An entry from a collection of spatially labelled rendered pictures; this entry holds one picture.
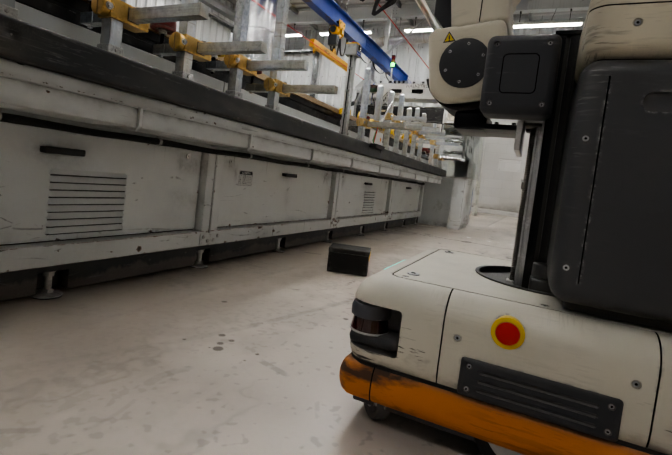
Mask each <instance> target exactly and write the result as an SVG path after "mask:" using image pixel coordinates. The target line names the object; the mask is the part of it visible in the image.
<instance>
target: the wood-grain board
mask: <svg viewBox="0 0 672 455"><path fill-rule="evenodd" d="M82 1H85V2H87V0H82ZM87 3H89V2H87ZM254 77H255V78H257V79H260V80H262V81H265V79H266V78H270V77H269V76H267V75H265V74H263V73H262V74H257V76H254ZM291 94H293V95H296V96H298V97H300V98H302V99H305V100H307V101H309V102H311V103H314V104H316V105H318V106H320V107H323V108H325V109H327V110H329V111H332V112H334V113H336V114H338V115H341V114H339V109H337V108H335V107H333V106H330V105H328V104H326V103H324V102H322V101H320V100H318V99H316V98H313V97H311V96H309V95H307V94H302V93H291ZM341 116H342V115H341Z"/></svg>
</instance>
